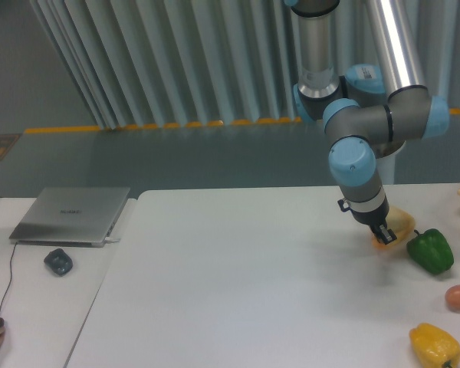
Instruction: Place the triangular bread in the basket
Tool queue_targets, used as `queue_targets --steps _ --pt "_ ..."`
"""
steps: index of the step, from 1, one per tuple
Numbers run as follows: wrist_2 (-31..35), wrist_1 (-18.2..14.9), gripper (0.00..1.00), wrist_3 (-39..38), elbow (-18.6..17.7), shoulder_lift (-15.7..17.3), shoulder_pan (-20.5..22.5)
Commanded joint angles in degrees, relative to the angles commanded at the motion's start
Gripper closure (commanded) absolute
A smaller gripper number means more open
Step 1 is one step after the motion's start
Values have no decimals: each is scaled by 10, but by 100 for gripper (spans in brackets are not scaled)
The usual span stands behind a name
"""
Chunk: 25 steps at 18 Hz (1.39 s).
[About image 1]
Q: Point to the white corrugated partition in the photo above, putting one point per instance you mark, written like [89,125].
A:
[181,62]

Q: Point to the silver laptop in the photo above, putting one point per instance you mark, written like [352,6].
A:
[75,216]

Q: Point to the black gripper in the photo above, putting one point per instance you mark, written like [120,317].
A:
[375,219]

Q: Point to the white laptop plug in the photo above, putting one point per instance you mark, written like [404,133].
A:
[109,240]

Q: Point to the triangular bread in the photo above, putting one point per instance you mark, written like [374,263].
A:
[401,223]

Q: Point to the green bell pepper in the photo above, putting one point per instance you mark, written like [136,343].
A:
[431,251]

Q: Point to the yellow bell pepper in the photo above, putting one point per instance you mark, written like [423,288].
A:
[434,347]

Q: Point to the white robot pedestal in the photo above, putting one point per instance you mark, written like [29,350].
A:
[385,154]

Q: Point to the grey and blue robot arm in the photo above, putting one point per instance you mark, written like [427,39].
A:
[353,131]

